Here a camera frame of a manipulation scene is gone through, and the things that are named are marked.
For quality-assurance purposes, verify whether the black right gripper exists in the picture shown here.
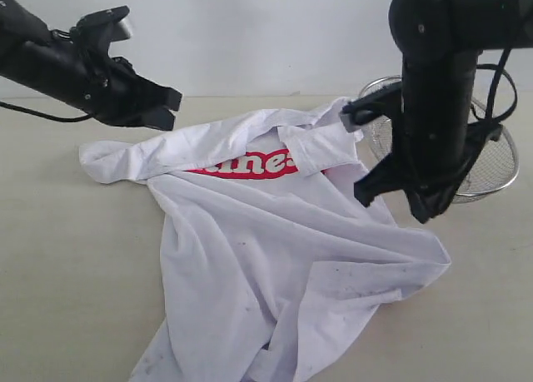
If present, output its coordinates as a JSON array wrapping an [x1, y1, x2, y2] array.
[[353, 86, 472, 224]]

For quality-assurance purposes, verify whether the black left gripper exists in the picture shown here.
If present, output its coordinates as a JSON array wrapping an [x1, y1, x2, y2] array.
[[24, 42, 182, 131]]

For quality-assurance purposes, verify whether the white t-shirt red print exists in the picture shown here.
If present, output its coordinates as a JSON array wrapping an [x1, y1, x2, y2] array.
[[79, 97, 451, 381]]

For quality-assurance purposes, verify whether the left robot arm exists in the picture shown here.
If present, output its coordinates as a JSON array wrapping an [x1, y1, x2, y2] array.
[[1, 0, 182, 131]]

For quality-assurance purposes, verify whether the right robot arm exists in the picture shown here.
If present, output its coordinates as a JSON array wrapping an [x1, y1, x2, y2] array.
[[340, 0, 532, 223]]

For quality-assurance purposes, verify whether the wire mesh basket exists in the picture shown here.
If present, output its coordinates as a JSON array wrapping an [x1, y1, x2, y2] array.
[[362, 73, 516, 205]]

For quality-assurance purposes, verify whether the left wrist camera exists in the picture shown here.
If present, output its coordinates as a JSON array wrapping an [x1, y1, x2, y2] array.
[[71, 5, 132, 53]]

